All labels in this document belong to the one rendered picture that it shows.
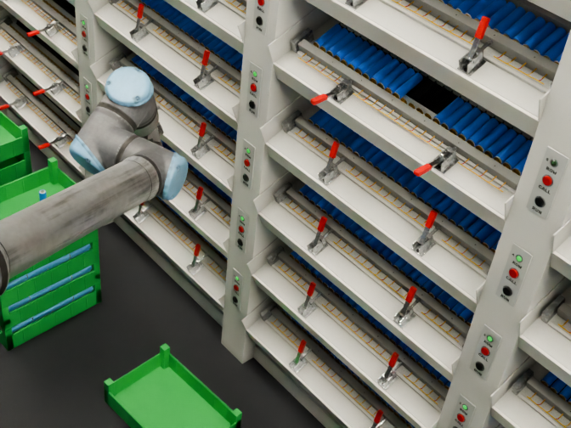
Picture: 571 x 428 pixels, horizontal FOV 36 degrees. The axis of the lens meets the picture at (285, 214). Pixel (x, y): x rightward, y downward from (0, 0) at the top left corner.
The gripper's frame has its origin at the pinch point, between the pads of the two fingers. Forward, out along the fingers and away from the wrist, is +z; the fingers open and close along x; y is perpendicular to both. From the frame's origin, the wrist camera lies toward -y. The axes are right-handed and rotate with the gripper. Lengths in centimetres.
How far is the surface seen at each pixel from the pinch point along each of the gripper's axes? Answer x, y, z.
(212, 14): 21.6, -15.4, -24.9
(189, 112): 12.9, -12.1, 12.4
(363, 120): 41, 25, -42
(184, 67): 14.1, -16.2, -3.6
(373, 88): 44, 20, -43
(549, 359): 56, 78, -43
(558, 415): 60, 87, -27
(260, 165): 23.4, 15.8, -9.9
